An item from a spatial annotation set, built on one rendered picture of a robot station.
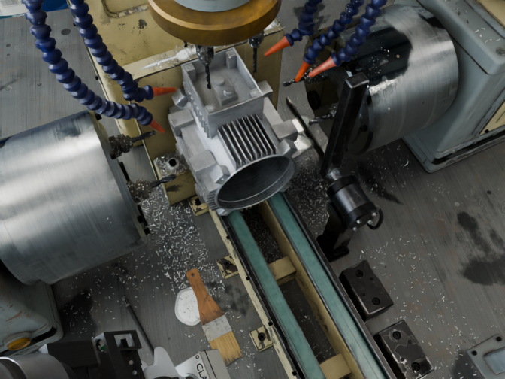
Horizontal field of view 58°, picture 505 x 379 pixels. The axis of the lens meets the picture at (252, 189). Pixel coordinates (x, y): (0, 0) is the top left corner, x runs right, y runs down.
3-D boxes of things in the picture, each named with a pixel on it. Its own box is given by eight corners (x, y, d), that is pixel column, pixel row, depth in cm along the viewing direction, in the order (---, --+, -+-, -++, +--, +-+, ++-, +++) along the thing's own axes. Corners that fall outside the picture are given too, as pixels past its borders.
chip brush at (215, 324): (179, 275, 95) (179, 274, 94) (201, 265, 96) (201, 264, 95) (220, 369, 86) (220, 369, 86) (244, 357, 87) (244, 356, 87)
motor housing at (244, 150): (174, 147, 96) (158, 86, 79) (255, 117, 100) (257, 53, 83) (210, 226, 87) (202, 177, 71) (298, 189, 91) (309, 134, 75)
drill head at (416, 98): (263, 105, 102) (267, 15, 80) (414, 49, 111) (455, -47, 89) (318, 195, 91) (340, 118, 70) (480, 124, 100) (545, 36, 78)
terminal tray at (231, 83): (183, 93, 83) (178, 65, 77) (237, 74, 86) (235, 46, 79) (209, 142, 78) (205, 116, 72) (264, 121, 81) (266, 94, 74)
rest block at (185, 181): (161, 184, 105) (151, 156, 95) (188, 174, 107) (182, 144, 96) (170, 205, 103) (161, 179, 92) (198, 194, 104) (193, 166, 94)
